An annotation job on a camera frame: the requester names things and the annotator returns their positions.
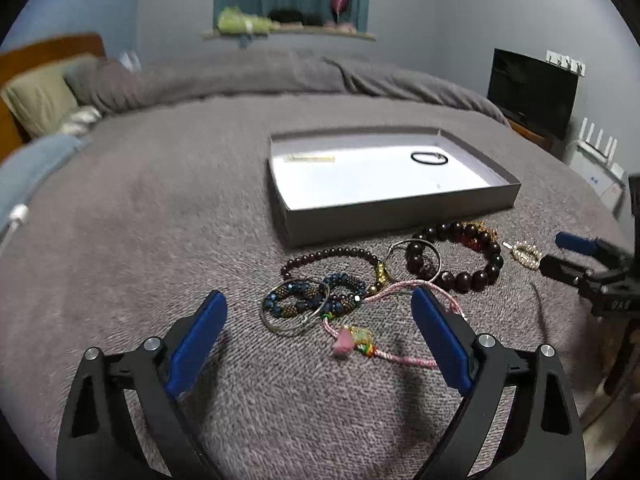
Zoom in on white router with antennas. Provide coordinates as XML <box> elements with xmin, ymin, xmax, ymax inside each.
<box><xmin>577</xmin><ymin>117</ymin><xmax>618</xmax><ymax>158</ymax></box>

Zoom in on grey shallow cardboard box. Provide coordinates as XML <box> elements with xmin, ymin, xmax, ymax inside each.
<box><xmin>269</xmin><ymin>127</ymin><xmax>522</xmax><ymax>250</ymax></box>

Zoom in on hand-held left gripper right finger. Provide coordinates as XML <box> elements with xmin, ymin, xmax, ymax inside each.
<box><xmin>410</xmin><ymin>287</ymin><xmax>587</xmax><ymax>480</ymax></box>

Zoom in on pink cord bracelet with charm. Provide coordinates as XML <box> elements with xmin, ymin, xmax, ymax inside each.
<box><xmin>322</xmin><ymin>280</ymin><xmax>468</xmax><ymax>368</ymax></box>

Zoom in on wooden window sill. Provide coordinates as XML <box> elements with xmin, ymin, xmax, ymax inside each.
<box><xmin>201</xmin><ymin>29</ymin><xmax>377</xmax><ymax>42</ymax></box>

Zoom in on white charger cable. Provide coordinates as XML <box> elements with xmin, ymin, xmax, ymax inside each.
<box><xmin>0</xmin><ymin>204</ymin><xmax>30</xmax><ymax>241</ymax></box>

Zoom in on grey duvet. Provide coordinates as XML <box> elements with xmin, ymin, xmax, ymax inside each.
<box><xmin>65</xmin><ymin>50</ymin><xmax>511</xmax><ymax>126</ymax></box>

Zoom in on white appliance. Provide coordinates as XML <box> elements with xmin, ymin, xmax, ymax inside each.
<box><xmin>567</xmin><ymin>142</ymin><xmax>628</xmax><ymax>211</ymax></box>

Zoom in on black television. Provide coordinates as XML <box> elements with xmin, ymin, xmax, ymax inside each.
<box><xmin>487</xmin><ymin>48</ymin><xmax>579</xmax><ymax>140</ymax></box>

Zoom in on silver bangle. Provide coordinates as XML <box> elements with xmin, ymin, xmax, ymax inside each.
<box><xmin>260</xmin><ymin>278</ymin><xmax>331</xmax><ymax>335</ymax></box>
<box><xmin>387</xmin><ymin>239</ymin><xmax>443</xmax><ymax>283</ymax></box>

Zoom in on blue and bronze bead bracelet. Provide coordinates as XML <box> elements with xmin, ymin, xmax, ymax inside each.
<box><xmin>265</xmin><ymin>282</ymin><xmax>326</xmax><ymax>318</ymax></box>

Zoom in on green cloth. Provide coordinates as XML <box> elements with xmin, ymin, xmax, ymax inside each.
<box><xmin>216</xmin><ymin>6</ymin><xmax>278</xmax><ymax>36</ymax></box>

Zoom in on light blue blanket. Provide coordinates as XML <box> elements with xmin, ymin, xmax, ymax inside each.
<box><xmin>0</xmin><ymin>132</ymin><xmax>93</xmax><ymax>248</ymax></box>

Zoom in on wooden headboard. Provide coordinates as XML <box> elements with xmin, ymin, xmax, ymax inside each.
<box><xmin>0</xmin><ymin>34</ymin><xmax>107</xmax><ymax>161</ymax></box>

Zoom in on small dark red bead bracelet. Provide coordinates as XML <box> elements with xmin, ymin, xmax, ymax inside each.
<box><xmin>280</xmin><ymin>246</ymin><xmax>393</xmax><ymax>297</ymax></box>

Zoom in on pearl and gold bracelet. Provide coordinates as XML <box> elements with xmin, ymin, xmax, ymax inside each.
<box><xmin>502</xmin><ymin>241</ymin><xmax>543</xmax><ymax>270</ymax></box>

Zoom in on large dark bead bracelet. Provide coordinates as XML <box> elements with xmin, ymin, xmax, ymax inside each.
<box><xmin>404</xmin><ymin>220</ymin><xmax>503</xmax><ymax>293</ymax></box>

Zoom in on olive green pillow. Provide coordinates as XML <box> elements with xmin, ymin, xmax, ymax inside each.
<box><xmin>1</xmin><ymin>62</ymin><xmax>83</xmax><ymax>138</ymax></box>

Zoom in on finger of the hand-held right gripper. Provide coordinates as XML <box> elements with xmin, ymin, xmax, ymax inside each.
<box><xmin>539</xmin><ymin>255</ymin><xmax>597</xmax><ymax>289</ymax></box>
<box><xmin>556</xmin><ymin>231</ymin><xmax>640</xmax><ymax>282</ymax></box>

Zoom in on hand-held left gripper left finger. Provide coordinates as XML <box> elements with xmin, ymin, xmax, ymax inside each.
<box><xmin>56</xmin><ymin>290</ymin><xmax>228</xmax><ymax>480</ymax></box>

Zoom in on wooden television stand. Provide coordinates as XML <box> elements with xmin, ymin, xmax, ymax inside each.
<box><xmin>507</xmin><ymin>119</ymin><xmax>563</xmax><ymax>153</ymax></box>

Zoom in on white wall sockets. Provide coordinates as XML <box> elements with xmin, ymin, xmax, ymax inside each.
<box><xmin>545</xmin><ymin>50</ymin><xmax>586</xmax><ymax>77</ymax></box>

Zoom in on black cloth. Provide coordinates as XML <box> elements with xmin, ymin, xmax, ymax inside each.
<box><xmin>267</xmin><ymin>8</ymin><xmax>326</xmax><ymax>26</ymax></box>

